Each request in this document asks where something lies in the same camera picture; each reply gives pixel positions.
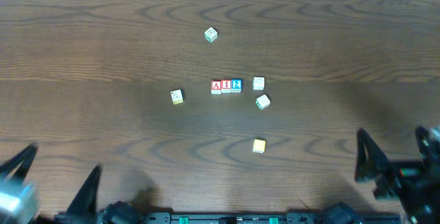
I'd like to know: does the green-edged wooden block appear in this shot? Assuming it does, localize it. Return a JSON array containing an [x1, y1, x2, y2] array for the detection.
[[204, 27, 218, 43], [256, 94, 271, 110]]

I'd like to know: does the red letter I block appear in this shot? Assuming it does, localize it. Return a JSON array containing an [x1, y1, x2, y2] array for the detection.
[[221, 80, 232, 93]]

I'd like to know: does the blue-edged wooden block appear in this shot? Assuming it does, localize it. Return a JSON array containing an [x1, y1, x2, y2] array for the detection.
[[253, 77, 265, 91]]

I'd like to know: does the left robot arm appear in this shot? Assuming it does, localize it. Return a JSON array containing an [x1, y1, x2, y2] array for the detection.
[[1, 144, 144, 224]]

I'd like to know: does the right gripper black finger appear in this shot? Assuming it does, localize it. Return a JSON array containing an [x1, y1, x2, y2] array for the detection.
[[415, 126, 434, 162], [354, 128, 392, 183]]

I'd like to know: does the far green-edged wooden block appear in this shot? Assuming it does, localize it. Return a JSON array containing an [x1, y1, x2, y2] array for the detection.
[[204, 27, 218, 43]]

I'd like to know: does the yellow wooden block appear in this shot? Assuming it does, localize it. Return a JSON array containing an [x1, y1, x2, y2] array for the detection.
[[252, 139, 266, 153]]

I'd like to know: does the blue number 2 block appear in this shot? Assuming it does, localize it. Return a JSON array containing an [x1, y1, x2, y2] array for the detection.
[[231, 79, 242, 93]]

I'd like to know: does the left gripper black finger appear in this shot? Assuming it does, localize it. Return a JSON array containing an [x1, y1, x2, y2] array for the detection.
[[66, 164, 102, 216], [1, 143, 39, 183]]

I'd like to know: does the red letter A block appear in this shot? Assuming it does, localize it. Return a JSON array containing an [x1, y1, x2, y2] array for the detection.
[[211, 80, 221, 94]]

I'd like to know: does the yellow-edged butterfly block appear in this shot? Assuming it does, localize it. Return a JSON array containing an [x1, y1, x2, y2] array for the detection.
[[170, 89, 184, 104]]

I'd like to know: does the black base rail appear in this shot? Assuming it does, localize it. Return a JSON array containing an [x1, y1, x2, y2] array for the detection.
[[53, 211, 402, 224]]

